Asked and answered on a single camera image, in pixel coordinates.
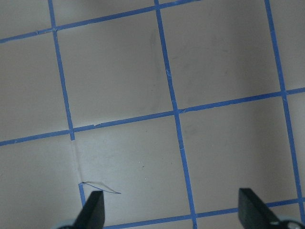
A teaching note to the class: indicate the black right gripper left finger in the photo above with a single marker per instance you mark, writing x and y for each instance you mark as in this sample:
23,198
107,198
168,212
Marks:
91,216

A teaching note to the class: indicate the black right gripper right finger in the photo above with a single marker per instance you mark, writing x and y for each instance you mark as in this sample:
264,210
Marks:
253,213

